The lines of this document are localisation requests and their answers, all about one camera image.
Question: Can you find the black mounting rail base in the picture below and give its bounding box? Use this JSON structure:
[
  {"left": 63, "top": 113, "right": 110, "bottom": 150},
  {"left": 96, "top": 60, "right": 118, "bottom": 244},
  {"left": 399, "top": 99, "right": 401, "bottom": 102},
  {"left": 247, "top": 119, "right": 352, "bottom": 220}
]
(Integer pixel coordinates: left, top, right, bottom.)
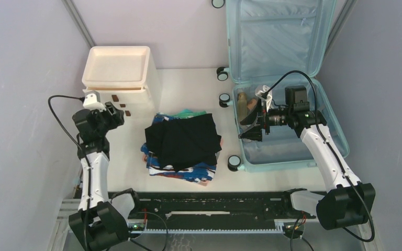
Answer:
[{"left": 109, "top": 188, "right": 316, "bottom": 231}]

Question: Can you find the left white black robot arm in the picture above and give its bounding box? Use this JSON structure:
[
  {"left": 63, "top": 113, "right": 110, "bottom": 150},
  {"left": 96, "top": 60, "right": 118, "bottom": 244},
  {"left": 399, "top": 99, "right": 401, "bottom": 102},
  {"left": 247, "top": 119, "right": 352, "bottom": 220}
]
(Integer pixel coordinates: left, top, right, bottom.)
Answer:
[{"left": 69, "top": 102, "right": 143, "bottom": 250}]

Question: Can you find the green white patterned garment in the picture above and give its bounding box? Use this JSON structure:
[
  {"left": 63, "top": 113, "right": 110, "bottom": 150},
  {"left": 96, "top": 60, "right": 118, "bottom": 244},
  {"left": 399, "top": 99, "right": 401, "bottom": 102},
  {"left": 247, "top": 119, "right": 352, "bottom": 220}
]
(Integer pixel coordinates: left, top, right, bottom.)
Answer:
[{"left": 172, "top": 109, "right": 207, "bottom": 119}]

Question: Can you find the small tan object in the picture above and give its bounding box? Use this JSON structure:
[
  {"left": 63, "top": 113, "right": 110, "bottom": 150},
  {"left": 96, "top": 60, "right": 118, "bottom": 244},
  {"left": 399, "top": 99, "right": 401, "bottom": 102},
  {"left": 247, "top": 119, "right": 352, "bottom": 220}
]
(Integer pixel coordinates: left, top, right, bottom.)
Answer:
[{"left": 247, "top": 98, "right": 258, "bottom": 112}]

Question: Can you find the black camera cable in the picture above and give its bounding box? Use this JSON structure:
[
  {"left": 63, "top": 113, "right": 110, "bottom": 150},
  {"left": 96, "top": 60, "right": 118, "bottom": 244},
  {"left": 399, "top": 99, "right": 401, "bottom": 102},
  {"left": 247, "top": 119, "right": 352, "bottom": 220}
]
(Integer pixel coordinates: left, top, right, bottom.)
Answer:
[
  {"left": 48, "top": 95, "right": 93, "bottom": 251},
  {"left": 260, "top": 70, "right": 376, "bottom": 243}
]

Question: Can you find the right black camera cable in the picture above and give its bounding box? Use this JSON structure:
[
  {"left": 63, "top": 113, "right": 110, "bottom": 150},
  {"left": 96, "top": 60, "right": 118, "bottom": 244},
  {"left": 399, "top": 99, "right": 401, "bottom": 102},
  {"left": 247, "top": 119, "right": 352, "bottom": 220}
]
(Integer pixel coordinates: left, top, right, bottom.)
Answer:
[{"left": 260, "top": 70, "right": 376, "bottom": 243}]

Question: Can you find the blue white striped garment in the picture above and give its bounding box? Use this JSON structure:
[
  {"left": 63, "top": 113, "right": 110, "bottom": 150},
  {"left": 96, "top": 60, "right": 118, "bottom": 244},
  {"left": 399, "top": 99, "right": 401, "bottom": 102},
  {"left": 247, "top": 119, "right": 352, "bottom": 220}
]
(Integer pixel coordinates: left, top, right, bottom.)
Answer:
[{"left": 140, "top": 113, "right": 199, "bottom": 184}]

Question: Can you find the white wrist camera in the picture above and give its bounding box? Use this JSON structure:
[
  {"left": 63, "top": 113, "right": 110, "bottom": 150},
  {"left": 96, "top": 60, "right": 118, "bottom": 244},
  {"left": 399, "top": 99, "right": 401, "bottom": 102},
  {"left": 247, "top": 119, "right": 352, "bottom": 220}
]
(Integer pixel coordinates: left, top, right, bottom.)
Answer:
[
  {"left": 255, "top": 85, "right": 273, "bottom": 112},
  {"left": 83, "top": 90, "right": 106, "bottom": 112}
]

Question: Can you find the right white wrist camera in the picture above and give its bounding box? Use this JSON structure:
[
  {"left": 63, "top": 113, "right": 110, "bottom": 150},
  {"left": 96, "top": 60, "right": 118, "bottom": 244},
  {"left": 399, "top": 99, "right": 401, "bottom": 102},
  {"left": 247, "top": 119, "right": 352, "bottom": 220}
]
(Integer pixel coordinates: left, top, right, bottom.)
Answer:
[{"left": 255, "top": 85, "right": 273, "bottom": 112}]

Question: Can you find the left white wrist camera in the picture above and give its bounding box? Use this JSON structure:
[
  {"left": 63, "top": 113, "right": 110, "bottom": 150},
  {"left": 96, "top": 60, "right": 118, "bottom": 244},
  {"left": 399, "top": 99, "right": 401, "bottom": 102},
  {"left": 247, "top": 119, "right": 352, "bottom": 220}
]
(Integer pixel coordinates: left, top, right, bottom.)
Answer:
[{"left": 83, "top": 90, "right": 106, "bottom": 112}]

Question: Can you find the white three-drawer storage cabinet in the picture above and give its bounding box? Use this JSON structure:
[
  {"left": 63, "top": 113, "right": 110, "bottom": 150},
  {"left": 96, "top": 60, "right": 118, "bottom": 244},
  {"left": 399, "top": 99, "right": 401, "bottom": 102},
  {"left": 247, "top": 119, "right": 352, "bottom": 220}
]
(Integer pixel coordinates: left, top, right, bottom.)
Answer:
[{"left": 81, "top": 45, "right": 162, "bottom": 120}]

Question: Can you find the black garment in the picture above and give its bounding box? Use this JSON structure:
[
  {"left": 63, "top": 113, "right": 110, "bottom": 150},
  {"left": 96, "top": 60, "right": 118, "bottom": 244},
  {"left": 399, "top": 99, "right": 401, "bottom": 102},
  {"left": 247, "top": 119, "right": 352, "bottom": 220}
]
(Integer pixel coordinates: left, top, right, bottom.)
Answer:
[{"left": 144, "top": 113, "right": 220, "bottom": 171}]

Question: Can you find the white slotted cable duct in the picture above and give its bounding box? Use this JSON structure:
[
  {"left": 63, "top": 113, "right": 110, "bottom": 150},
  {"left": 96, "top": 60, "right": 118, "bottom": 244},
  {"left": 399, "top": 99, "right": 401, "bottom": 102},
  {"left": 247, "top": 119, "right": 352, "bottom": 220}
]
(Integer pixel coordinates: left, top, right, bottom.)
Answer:
[{"left": 128, "top": 221, "right": 285, "bottom": 234}]

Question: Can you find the light blue ribbed suitcase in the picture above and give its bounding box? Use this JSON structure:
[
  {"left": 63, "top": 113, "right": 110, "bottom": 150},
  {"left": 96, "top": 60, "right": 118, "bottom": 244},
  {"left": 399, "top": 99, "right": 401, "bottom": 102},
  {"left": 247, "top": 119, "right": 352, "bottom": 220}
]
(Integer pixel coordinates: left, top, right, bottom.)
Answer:
[{"left": 212, "top": 1, "right": 350, "bottom": 172}]

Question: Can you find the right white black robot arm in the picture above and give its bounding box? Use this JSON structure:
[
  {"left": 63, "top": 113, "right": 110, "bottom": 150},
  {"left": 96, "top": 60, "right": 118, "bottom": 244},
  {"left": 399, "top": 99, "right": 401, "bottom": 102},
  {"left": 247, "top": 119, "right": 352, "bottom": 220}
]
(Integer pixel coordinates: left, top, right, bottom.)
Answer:
[{"left": 239, "top": 85, "right": 376, "bottom": 230}]

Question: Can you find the beige plastic bottle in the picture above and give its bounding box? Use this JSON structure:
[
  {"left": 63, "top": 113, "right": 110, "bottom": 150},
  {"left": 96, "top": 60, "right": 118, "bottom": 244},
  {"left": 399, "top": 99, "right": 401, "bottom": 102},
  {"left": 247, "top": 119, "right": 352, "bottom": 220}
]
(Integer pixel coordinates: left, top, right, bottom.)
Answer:
[{"left": 237, "top": 92, "right": 248, "bottom": 126}]

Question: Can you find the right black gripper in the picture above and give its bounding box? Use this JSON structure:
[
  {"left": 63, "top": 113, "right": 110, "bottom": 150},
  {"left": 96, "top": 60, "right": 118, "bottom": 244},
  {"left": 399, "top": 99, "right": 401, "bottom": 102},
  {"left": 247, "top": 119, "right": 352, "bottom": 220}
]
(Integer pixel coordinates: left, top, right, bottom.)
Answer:
[{"left": 239, "top": 96, "right": 293, "bottom": 142}]

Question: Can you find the left black camera cable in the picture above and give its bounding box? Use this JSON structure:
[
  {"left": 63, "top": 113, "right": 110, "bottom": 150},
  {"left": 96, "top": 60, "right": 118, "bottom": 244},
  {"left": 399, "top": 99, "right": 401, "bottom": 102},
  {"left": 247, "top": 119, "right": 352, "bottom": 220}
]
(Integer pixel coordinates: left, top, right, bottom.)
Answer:
[{"left": 48, "top": 95, "right": 93, "bottom": 251}]

